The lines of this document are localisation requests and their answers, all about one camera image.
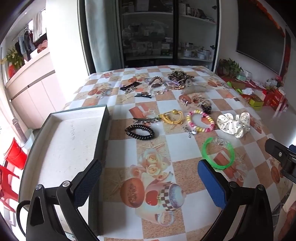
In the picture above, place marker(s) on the red plastic bucket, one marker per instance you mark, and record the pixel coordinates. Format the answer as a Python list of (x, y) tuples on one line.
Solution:
[(15, 155)]

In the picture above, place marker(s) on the beige claw hair clip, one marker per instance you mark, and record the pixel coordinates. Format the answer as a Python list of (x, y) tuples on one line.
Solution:
[(191, 88)]

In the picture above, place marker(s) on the black claw hair clip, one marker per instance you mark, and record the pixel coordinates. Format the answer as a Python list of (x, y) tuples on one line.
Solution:
[(206, 109)]

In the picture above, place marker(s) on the white polka dot scrunchie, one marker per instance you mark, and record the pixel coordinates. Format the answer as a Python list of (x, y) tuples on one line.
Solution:
[(237, 125)]

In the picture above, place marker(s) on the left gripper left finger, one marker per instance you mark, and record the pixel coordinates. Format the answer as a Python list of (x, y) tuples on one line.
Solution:
[(84, 182)]

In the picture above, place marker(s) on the grey shallow tray box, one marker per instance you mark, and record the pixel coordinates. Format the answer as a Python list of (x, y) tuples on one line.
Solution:
[(66, 144)]

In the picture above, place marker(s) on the dark glass display cabinet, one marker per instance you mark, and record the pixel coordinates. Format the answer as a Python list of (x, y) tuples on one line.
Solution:
[(168, 32)]

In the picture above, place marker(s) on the checkered floral tablecloth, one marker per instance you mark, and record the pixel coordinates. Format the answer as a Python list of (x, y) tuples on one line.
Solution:
[(151, 189)]

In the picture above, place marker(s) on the green plastic bangle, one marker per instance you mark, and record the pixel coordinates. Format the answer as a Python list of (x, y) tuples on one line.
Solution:
[(224, 158)]

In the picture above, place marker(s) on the red plastic chair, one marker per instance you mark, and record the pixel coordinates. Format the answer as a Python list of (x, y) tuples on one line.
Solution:
[(6, 189)]

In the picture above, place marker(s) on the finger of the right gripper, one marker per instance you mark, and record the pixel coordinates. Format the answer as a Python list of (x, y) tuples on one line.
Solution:
[(285, 156)]

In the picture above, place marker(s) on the small black hair clip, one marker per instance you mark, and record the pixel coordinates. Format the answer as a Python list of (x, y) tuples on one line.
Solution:
[(143, 94)]

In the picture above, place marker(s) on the yellow flower plant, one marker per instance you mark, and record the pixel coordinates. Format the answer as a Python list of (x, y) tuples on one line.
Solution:
[(14, 58)]

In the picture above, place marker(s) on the potted green plant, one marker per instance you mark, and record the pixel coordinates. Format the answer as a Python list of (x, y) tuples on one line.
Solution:
[(229, 67)]

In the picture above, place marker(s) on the black wall television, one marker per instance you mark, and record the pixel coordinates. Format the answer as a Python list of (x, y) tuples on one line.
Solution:
[(260, 37)]

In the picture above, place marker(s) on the black bow hair clip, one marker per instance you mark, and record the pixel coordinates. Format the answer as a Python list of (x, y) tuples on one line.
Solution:
[(132, 85)]

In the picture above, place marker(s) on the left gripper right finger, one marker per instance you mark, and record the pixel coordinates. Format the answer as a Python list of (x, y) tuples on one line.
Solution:
[(215, 183)]

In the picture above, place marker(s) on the white low cabinet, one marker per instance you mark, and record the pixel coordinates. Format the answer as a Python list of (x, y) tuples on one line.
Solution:
[(34, 90)]

